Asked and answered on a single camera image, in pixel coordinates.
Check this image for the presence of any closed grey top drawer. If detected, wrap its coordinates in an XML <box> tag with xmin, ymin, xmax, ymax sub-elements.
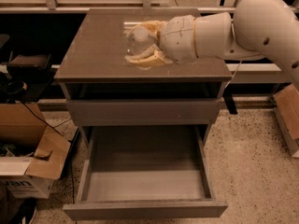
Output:
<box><xmin>66</xmin><ymin>99</ymin><xmax>220</xmax><ymax>126</ymax></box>

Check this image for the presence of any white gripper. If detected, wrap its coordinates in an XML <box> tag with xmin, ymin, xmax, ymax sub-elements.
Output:
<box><xmin>125</xmin><ymin>15</ymin><xmax>197</xmax><ymax>68</ymax></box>

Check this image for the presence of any open grey middle drawer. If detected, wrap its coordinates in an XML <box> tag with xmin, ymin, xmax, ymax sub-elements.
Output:
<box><xmin>64</xmin><ymin>125</ymin><xmax>228</xmax><ymax>220</ymax></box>

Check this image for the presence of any clear plastic water bottle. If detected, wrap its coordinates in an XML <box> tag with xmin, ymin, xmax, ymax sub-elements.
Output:
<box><xmin>126</xmin><ymin>25</ymin><xmax>158</xmax><ymax>55</ymax></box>

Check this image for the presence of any open cardboard box left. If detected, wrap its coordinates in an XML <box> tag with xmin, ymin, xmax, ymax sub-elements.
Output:
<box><xmin>0</xmin><ymin>104</ymin><xmax>70</xmax><ymax>199</ymax></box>

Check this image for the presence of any grey drawer cabinet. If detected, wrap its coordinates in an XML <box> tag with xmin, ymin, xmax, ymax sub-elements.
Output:
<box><xmin>53</xmin><ymin>7</ymin><xmax>234</xmax><ymax>221</ymax></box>

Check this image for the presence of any cardboard box right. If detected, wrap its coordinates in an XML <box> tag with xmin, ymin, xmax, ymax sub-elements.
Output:
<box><xmin>274</xmin><ymin>84</ymin><xmax>299</xmax><ymax>158</ymax></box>

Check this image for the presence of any black tray on shelf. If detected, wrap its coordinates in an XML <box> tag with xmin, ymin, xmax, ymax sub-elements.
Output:
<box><xmin>7</xmin><ymin>54</ymin><xmax>51</xmax><ymax>76</ymax></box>

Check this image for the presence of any black round object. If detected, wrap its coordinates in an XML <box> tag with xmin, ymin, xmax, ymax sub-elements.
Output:
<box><xmin>4</xmin><ymin>81</ymin><xmax>28</xmax><ymax>100</ymax></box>

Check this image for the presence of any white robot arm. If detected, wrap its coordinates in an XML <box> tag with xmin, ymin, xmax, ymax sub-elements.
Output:
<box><xmin>125</xmin><ymin>0</ymin><xmax>299</xmax><ymax>86</ymax></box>

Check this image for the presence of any white cable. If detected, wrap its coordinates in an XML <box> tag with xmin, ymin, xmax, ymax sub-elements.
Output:
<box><xmin>223</xmin><ymin>59</ymin><xmax>244</xmax><ymax>90</ymax></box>

